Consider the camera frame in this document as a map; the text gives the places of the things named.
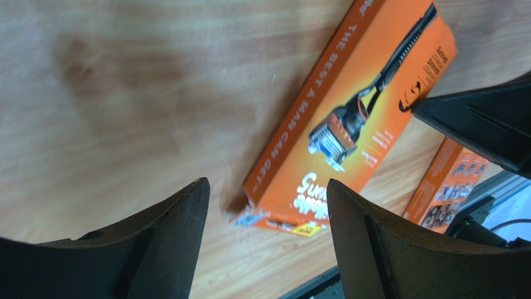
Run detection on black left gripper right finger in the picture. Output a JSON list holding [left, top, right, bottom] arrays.
[[327, 179, 530, 298]]

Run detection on orange Gillette cartridge box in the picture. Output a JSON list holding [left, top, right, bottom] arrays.
[[402, 138, 490, 234]]

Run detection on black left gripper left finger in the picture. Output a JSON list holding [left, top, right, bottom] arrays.
[[1, 178, 210, 298]]

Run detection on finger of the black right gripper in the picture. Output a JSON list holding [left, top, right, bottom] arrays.
[[410, 73, 530, 178]]

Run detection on orange Gillette Fusion5 razor box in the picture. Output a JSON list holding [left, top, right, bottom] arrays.
[[232, 0, 457, 237]]

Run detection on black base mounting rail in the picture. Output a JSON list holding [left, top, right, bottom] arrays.
[[282, 171, 530, 298]]

